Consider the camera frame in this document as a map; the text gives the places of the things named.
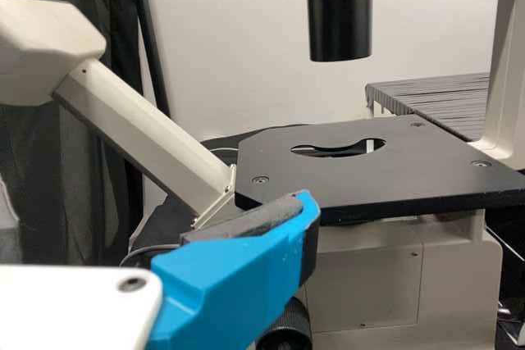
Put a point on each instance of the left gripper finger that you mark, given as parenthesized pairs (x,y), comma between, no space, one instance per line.
(238,276)

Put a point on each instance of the cream microscope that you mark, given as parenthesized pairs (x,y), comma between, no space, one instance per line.
(369,169)

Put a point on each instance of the black platform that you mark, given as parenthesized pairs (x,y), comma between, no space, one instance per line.
(443,100)

